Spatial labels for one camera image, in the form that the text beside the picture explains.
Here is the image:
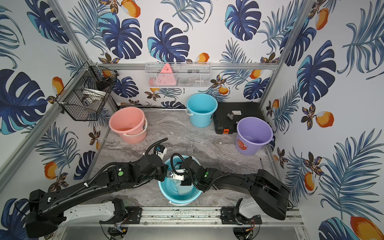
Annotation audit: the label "teal plastic bucket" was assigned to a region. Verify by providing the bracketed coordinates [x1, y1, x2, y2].
[158, 156, 202, 206]

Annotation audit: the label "pink plastic bucket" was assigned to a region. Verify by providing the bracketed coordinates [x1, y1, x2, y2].
[109, 107, 148, 145]

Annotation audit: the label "purple plastic bucket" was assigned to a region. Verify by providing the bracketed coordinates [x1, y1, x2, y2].
[235, 117, 273, 156]

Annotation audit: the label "light teal cloth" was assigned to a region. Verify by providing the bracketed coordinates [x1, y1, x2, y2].
[175, 180, 194, 196]

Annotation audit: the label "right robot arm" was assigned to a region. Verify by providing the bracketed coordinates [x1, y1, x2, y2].
[170, 153, 290, 221]

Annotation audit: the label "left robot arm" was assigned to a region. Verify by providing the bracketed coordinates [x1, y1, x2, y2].
[25, 138, 168, 239]

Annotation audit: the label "teal bucket with label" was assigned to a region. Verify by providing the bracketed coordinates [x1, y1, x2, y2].
[186, 94, 218, 128]

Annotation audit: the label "black tool case orange latches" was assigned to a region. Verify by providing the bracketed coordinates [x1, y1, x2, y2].
[213, 102, 265, 135]

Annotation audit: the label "silver metal pipe fitting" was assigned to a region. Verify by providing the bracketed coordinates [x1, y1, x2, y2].
[227, 113, 234, 121]

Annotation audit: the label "pink triangle item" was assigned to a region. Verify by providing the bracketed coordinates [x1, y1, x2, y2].
[154, 63, 177, 87]

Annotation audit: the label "clear wall shelf basket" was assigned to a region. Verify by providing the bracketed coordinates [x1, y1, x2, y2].
[145, 62, 212, 88]

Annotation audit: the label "black wire basket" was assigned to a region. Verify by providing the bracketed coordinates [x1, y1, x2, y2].
[55, 62, 119, 122]

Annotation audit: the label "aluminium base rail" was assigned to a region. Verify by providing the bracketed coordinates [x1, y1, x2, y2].
[59, 204, 304, 228]

